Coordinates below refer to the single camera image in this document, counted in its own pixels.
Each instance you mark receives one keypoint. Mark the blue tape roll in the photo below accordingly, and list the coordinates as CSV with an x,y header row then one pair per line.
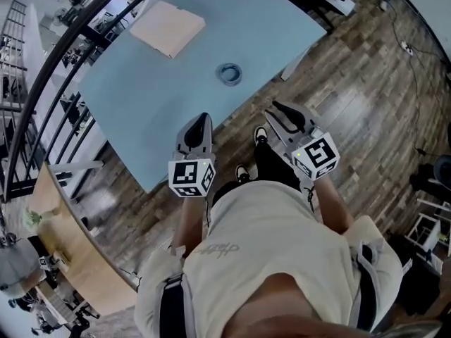
x,y
220,76

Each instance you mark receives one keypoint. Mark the white table leg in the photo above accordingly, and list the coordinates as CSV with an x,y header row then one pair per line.
x,y
292,65

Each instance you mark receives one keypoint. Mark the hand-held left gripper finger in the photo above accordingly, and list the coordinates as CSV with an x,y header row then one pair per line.
x,y
186,139
208,136

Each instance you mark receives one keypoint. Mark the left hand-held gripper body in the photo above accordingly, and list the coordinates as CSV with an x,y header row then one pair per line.
x,y
192,178

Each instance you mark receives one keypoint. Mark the black metal railing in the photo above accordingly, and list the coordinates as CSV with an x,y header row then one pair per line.
x,y
38,79

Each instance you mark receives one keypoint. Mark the person's left forearm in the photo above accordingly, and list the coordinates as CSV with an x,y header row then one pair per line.
x,y
190,224

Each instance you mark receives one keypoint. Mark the small potted plant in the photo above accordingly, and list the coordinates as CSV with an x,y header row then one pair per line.
x,y
35,218

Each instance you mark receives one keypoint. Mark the flat beige cardboard box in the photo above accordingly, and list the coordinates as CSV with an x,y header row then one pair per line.
x,y
167,28

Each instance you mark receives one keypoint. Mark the person's right shoe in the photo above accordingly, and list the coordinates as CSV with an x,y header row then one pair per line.
x,y
260,134

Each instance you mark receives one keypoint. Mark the person's right forearm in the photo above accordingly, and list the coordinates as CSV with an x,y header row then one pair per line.
x,y
333,206

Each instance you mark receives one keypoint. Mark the person's left shoe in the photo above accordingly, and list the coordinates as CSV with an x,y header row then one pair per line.
x,y
242,172

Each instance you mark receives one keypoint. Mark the person's black trousers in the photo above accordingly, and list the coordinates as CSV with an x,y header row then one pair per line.
x,y
271,167

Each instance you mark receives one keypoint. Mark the person's shoe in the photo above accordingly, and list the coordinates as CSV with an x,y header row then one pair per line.
x,y
242,172
260,134

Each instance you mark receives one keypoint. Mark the black office chair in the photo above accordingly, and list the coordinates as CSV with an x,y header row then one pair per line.
x,y
435,181

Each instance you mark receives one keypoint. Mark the wooden table with white legs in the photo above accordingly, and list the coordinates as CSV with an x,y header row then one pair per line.
x,y
81,259

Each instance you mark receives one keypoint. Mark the white power strip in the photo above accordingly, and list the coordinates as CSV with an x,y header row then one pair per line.
x,y
407,48

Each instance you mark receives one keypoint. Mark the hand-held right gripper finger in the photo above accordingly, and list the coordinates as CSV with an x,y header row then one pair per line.
x,y
296,116
280,129

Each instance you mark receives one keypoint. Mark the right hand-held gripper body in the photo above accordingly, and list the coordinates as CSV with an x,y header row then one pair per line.
x,y
317,157

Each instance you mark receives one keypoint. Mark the person's cream-shirted torso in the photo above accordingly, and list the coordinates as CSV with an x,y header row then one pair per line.
x,y
264,241

